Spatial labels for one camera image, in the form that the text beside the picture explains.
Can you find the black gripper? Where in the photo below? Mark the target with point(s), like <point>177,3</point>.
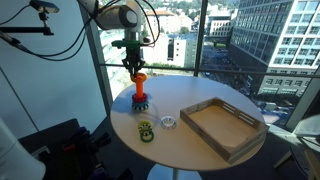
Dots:
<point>133,56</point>

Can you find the blue clamp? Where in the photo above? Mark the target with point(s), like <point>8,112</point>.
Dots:
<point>77,135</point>

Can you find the round white table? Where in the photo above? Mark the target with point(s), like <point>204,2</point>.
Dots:
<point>186,150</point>

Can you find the wooden tray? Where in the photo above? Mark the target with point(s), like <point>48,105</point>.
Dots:
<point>220,128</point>

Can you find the white rounded object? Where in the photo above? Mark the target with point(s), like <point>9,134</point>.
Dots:
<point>16,160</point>

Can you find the light wooden chair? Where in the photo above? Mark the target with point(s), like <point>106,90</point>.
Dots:
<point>306,133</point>

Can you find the orange stand post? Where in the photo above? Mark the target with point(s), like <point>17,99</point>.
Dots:
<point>139,89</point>

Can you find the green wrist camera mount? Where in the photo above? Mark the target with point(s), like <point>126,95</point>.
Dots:
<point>128,43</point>

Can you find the dark window frame post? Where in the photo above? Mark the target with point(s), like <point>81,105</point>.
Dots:
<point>200,36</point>

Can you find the grey stereo camera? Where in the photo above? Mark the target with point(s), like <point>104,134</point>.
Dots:
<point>44,6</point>

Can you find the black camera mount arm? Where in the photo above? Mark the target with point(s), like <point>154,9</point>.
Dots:
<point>26,30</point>

